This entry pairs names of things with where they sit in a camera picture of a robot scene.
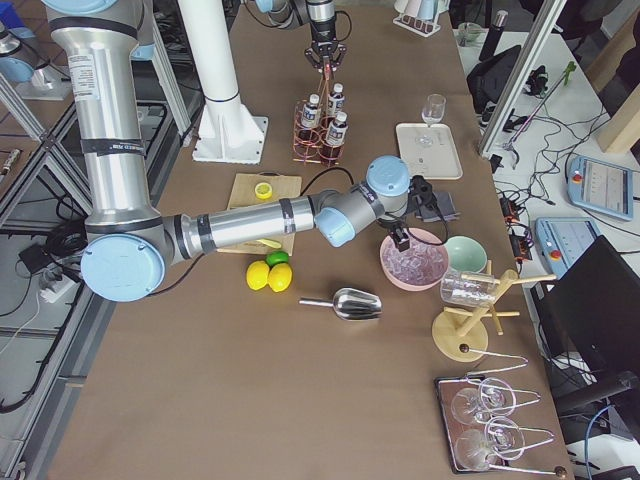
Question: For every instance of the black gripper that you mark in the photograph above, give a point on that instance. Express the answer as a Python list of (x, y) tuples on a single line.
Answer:
[(398, 235), (321, 28)]

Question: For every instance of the tea bottle white cap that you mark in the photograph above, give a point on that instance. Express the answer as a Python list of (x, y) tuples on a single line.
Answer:
[(334, 139)]

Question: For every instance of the copper wire bottle basket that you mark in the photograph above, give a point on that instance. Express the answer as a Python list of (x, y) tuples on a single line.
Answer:
[(309, 151)]

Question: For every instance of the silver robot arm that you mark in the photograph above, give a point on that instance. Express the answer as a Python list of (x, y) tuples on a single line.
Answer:
[(287, 15), (130, 244)]

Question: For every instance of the grey folded cloth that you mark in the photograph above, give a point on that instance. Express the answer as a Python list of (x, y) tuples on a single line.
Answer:
[(443, 204)]

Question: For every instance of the cream serving tray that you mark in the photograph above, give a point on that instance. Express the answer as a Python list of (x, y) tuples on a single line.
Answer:
[(429, 151)]

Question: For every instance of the pink bowl of ice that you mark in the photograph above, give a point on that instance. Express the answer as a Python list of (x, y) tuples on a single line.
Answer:
[(418, 268)]

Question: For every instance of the mint green bowl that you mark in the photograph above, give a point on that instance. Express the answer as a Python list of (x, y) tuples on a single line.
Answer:
[(466, 254)]

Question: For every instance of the clear wine glass on tray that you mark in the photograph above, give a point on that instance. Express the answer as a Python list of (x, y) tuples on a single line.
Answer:
[(432, 113)]

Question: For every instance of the clear glass mug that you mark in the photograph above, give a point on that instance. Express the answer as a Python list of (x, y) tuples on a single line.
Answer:
[(468, 288)]

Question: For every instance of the steel ice scoop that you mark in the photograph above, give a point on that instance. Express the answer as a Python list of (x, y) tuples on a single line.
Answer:
[(350, 304)]

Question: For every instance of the blue teach pendant lower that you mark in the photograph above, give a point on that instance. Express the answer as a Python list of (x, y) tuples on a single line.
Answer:
[(563, 240)]

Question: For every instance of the blue teach pendant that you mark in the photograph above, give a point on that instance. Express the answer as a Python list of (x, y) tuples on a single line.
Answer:
[(601, 187), (563, 240)]

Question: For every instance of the wooden cup tree stand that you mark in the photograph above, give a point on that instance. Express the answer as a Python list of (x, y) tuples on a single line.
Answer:
[(458, 332)]

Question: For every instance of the half lemon slice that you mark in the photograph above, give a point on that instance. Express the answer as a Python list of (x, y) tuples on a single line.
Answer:
[(263, 190)]

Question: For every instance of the yellow plastic knife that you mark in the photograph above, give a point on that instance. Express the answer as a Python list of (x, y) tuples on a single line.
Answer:
[(270, 243)]

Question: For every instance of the green lime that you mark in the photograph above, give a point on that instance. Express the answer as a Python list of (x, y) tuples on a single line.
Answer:
[(277, 257)]

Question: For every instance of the yellow lemon far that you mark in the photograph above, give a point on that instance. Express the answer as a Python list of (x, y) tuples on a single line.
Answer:
[(280, 277)]

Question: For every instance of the yellow lemon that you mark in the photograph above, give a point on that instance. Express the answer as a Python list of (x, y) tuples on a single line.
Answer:
[(280, 277), (257, 274)]

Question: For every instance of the bamboo cutting board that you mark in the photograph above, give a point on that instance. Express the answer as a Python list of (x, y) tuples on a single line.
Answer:
[(242, 195)]

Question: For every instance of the blue teach pendant upper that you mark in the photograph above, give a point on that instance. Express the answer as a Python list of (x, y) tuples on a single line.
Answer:
[(601, 187)]

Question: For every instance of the black thermos bottle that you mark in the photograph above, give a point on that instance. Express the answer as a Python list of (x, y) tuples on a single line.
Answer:
[(493, 35)]

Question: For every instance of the yellow lemon near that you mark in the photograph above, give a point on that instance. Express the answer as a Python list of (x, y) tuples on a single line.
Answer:
[(257, 274)]

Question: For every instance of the upside-down wine glass upper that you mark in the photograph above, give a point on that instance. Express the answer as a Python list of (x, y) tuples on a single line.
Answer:
[(483, 401)]

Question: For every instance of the upside-down wine glass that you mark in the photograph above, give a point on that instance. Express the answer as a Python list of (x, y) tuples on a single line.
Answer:
[(499, 442), (483, 401)]

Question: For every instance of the dark glass rack tray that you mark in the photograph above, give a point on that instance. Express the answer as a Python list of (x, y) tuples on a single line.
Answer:
[(446, 388)]

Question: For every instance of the upside-down wine glass lower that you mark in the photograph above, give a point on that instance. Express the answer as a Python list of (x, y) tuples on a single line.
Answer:
[(499, 442)]

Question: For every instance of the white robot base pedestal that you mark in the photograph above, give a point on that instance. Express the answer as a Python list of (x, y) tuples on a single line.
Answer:
[(228, 132)]

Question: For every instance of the aluminium frame post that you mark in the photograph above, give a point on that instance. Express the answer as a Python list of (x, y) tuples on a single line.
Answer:
[(535, 41)]

